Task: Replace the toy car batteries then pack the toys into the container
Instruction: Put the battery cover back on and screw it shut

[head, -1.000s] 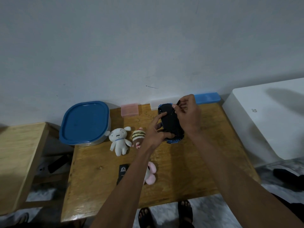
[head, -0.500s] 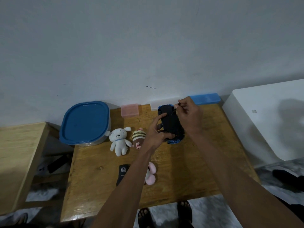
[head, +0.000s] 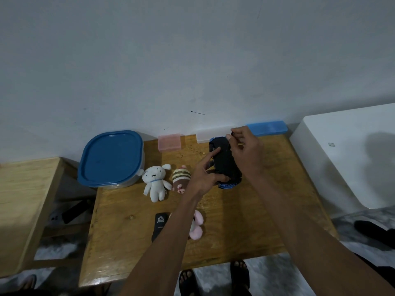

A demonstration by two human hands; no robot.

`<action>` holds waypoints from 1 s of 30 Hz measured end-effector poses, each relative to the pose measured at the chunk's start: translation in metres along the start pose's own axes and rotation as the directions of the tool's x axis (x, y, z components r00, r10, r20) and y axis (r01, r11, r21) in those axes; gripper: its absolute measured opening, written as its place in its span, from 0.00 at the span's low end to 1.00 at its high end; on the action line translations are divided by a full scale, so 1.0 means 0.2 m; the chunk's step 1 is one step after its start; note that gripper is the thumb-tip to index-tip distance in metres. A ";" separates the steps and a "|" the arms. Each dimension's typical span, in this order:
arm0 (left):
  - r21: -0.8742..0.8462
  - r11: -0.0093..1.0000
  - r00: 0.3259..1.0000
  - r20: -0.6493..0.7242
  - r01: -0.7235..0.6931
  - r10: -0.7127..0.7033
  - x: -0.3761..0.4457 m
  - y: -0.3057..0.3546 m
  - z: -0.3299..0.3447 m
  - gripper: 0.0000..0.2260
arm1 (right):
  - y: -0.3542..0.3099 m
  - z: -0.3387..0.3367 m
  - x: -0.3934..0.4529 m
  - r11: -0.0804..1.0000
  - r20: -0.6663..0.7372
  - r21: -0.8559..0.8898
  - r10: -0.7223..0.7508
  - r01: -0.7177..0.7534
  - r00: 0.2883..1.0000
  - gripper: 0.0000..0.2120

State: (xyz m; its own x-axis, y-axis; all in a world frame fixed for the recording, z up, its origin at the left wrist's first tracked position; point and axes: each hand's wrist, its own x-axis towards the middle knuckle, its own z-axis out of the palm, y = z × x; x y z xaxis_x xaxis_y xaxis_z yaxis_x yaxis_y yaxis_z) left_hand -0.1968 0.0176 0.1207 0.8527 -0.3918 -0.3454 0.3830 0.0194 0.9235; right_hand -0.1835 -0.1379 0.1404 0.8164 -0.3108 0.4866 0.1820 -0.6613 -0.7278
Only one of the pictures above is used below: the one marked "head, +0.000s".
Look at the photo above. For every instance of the white plush dog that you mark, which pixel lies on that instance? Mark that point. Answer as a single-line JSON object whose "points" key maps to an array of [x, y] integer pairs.
{"points": [[155, 183]]}

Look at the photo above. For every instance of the person's left hand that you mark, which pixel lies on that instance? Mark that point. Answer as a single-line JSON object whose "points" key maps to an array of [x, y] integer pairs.
{"points": [[202, 181]]}

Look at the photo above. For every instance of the black object under side table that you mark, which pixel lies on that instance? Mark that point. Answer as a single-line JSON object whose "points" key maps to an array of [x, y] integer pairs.
{"points": [[77, 211]]}

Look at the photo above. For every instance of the blue lidded plastic container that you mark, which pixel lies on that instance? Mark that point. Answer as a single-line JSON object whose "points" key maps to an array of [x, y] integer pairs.
{"points": [[109, 157]]}

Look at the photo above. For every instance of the brown striped plush pig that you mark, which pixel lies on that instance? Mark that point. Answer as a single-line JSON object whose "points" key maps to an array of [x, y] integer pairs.
{"points": [[181, 177]]}

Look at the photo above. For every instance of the black remote control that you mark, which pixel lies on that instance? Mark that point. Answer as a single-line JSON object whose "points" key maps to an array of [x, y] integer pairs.
{"points": [[159, 223]]}

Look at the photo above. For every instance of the pink flower plush panda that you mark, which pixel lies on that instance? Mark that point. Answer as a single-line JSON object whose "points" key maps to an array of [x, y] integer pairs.
{"points": [[197, 226]]}

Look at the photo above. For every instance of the person's right hand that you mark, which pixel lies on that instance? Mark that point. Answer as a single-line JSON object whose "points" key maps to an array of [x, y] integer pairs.
{"points": [[250, 154]]}

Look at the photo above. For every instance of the person's right black sandal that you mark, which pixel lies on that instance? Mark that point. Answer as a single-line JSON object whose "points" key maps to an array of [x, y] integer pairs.
{"points": [[239, 275]]}

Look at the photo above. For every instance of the person's left black sandal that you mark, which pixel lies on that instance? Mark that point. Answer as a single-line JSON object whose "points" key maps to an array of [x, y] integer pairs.
{"points": [[186, 283]]}

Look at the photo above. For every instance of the blue toy car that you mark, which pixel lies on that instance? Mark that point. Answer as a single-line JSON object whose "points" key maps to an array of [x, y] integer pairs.
{"points": [[225, 163]]}

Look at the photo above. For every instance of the person's black sandal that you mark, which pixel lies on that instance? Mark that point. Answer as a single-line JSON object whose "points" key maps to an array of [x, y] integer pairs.
{"points": [[186, 283], [239, 275]]}

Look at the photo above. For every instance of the blue plastic case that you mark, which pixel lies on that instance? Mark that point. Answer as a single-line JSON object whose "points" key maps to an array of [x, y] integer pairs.
{"points": [[268, 128]]}

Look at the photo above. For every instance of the light wooden side table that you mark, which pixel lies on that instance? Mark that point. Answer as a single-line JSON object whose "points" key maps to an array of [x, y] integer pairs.
{"points": [[24, 209]]}

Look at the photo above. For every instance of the small pink plastic case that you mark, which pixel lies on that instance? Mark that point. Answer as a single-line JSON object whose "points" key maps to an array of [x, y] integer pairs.
{"points": [[169, 142]]}

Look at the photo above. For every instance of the black stand base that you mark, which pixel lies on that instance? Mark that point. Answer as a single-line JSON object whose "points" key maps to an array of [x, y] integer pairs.
{"points": [[375, 232]]}

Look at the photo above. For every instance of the translucent white plastic case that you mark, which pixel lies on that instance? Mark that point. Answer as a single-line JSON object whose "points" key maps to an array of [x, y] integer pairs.
{"points": [[210, 135]]}

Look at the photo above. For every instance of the person's left forearm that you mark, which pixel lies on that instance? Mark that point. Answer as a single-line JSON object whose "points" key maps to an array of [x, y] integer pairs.
{"points": [[160, 252]]}

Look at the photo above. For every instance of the white cabinet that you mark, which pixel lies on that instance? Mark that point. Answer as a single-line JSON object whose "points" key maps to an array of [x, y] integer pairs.
{"points": [[345, 157]]}

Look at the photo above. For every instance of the person's right forearm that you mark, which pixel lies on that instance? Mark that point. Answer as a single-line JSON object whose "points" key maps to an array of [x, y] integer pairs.
{"points": [[318, 240]]}

